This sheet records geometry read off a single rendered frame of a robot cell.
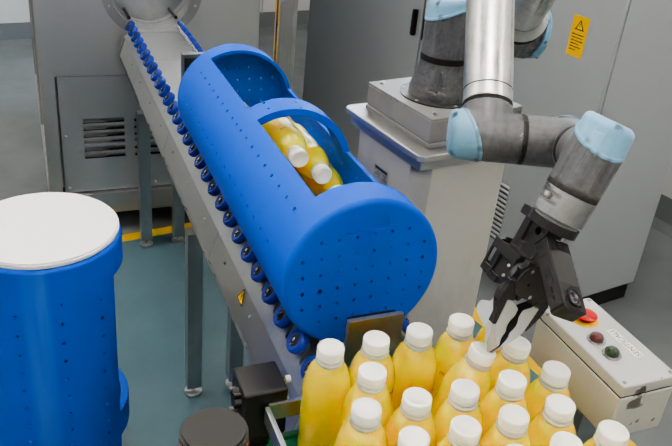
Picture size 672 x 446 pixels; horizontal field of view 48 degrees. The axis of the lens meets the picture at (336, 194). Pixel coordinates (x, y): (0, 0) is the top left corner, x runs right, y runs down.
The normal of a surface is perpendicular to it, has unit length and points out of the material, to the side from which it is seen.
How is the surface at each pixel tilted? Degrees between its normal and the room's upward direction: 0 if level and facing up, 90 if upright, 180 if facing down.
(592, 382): 90
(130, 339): 0
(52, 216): 0
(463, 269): 90
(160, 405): 0
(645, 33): 90
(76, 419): 90
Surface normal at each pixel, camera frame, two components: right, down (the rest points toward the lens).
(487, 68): -0.24, -0.34
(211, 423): 0.09, -0.89
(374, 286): 0.37, 0.45
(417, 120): -0.86, 0.15
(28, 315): 0.09, 0.46
